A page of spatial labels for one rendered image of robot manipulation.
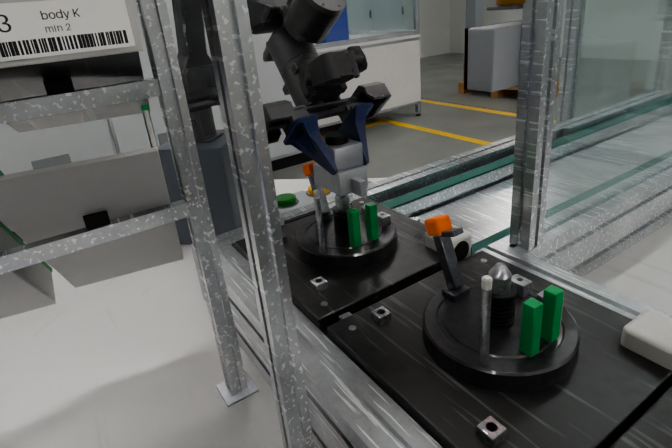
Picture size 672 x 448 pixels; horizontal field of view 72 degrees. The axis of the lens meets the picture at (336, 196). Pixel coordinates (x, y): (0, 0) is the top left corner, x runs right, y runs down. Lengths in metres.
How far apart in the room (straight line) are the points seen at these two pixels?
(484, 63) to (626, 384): 0.35
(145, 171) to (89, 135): 3.14
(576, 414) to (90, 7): 0.42
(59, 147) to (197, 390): 3.02
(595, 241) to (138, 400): 0.67
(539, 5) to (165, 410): 0.62
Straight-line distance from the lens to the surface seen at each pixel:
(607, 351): 0.50
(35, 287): 0.58
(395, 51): 5.23
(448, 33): 11.59
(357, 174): 0.59
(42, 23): 0.27
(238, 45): 0.29
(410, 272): 0.58
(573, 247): 0.75
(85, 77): 0.45
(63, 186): 0.42
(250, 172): 0.30
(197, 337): 0.72
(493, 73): 0.57
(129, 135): 3.59
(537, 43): 0.59
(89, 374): 0.73
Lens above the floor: 1.28
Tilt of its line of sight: 22 degrees down
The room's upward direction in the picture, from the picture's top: 6 degrees counter-clockwise
